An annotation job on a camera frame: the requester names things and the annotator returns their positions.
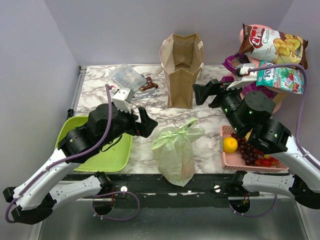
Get brown cassava chips bag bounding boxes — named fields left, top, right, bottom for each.
left=238, top=24, right=309, bottom=69

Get purple snack bag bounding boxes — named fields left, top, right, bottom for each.
left=241, top=81, right=277, bottom=100
left=222, top=52, right=251, bottom=75

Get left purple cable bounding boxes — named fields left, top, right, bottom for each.
left=4, top=84, right=141, bottom=224

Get lime green tray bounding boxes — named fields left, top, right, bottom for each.
left=55, top=115, right=133, bottom=173

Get red toy cherries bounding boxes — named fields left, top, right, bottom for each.
left=254, top=150, right=280, bottom=168

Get brown paper bag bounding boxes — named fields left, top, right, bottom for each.
left=158, top=32, right=205, bottom=109

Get yellow toy pear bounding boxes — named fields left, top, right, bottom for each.
left=244, top=132, right=251, bottom=141

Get purple snack bag top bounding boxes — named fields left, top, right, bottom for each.
left=222, top=52, right=251, bottom=75

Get pink plastic basket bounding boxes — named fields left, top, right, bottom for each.
left=220, top=125, right=289, bottom=173

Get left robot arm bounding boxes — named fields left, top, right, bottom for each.
left=3, top=103, right=158, bottom=225

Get clear plastic organizer box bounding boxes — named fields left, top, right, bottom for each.
left=109, top=64, right=147, bottom=92

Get silver wrench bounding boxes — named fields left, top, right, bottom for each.
left=132, top=91, right=157, bottom=101

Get dark red toy grapes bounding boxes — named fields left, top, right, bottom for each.
left=231, top=133, right=258, bottom=166

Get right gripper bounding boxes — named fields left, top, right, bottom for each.
left=192, top=78, right=247, bottom=135

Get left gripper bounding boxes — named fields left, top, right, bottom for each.
left=100, top=102, right=158, bottom=147

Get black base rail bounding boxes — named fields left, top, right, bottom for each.
left=49, top=172, right=293, bottom=210

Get purple snack bag right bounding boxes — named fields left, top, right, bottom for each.
left=241, top=81, right=277, bottom=100

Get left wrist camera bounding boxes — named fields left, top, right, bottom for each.
left=111, top=88, right=134, bottom=113

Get teal Fox's candy bag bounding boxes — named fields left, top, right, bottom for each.
left=256, top=67, right=305, bottom=94

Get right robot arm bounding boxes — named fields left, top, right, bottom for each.
left=192, top=79, right=320, bottom=210

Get light green plastic grocery bag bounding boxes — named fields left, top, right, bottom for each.
left=151, top=118, right=205, bottom=187

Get brown toy faucet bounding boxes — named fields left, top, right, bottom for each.
left=140, top=76, right=159, bottom=92

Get yellow toy lemon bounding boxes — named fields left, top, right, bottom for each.
left=222, top=137, right=238, bottom=154

